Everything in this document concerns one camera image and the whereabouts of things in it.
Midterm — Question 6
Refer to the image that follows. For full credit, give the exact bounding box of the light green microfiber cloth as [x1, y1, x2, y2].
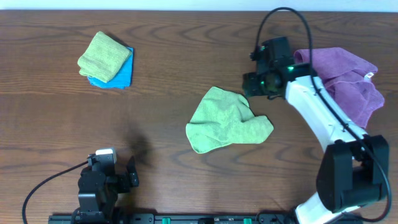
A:
[185, 86, 274, 154]

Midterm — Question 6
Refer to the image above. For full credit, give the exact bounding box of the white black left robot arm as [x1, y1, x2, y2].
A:
[70, 150, 139, 224]

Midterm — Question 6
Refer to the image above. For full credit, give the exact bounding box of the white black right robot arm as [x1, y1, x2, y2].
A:
[243, 63, 392, 223]

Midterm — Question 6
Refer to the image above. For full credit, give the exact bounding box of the purple microfiber cloth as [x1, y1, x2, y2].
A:
[313, 47, 385, 128]

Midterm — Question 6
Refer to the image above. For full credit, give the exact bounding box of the folded blue cloth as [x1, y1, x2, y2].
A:
[88, 47, 134, 89]

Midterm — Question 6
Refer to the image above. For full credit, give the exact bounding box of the folded green cloth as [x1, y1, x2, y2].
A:
[77, 31, 132, 83]

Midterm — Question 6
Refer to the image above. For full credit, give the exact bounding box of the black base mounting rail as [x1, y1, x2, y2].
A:
[48, 212, 363, 224]

